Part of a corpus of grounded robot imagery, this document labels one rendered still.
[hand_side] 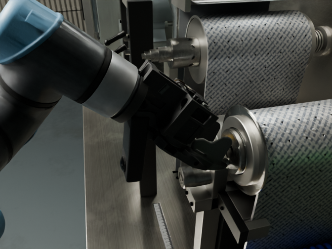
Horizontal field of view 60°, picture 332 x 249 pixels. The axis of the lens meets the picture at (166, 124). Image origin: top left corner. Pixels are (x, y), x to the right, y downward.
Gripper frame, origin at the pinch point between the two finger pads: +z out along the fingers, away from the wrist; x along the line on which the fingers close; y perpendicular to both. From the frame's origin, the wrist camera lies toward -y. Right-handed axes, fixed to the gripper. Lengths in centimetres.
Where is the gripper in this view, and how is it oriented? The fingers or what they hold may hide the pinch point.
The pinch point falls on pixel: (215, 162)
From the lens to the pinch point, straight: 48.6
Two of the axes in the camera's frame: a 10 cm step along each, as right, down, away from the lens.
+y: 6.2, -7.4, -2.8
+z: 7.4, 4.4, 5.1
